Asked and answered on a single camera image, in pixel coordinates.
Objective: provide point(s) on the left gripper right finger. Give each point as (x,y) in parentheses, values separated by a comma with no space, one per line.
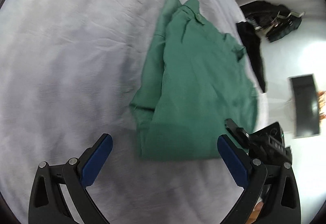
(282,204)

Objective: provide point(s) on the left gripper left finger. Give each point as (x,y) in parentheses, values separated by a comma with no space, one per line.
(47,203)

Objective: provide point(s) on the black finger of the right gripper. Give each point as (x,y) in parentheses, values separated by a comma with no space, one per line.
(239,134)

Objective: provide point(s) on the green work jacket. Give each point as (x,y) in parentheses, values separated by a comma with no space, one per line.
(193,80)

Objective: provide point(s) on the dark hanging clothes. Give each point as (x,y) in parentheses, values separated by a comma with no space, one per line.
(274,21)

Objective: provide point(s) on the black folded garment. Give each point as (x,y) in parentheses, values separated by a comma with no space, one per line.
(251,41)

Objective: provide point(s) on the grey bed blanket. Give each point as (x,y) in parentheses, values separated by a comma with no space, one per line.
(69,69)

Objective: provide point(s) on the wall television screen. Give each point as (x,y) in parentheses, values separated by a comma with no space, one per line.
(306,106)

